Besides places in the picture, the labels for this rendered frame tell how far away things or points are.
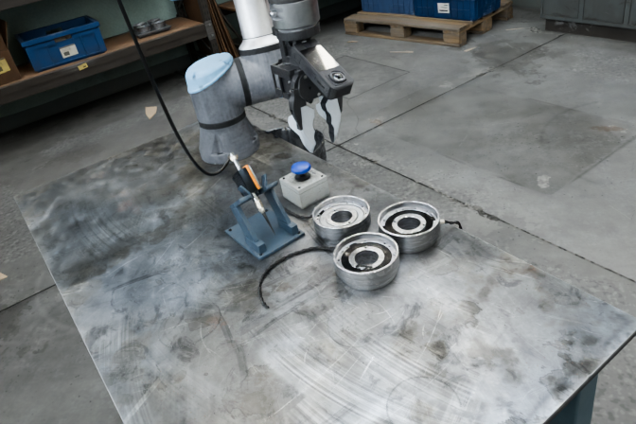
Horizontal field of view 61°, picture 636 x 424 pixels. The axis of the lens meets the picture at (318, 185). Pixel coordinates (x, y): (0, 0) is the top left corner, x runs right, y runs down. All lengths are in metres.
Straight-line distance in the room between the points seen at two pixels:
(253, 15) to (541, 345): 0.89
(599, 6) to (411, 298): 3.67
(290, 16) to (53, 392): 1.63
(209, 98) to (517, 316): 0.80
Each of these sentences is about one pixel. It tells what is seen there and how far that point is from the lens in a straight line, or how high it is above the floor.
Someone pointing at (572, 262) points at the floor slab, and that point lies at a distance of 2.18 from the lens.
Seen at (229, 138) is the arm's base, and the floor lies 0.86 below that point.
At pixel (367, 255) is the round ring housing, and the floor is 0.82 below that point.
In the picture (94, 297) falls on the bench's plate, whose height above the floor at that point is 0.80.
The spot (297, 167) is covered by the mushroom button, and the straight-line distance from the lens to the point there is 1.07.
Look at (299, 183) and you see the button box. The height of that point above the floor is 0.85.
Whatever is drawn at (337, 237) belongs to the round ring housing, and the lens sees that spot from 0.94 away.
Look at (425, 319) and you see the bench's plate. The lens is 0.81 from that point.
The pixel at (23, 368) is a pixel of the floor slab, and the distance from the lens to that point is 2.31.
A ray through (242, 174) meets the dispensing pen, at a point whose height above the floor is 0.93.
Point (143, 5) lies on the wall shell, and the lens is 4.88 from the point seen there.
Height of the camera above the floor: 1.38
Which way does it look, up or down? 31 degrees down
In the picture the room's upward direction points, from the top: 11 degrees counter-clockwise
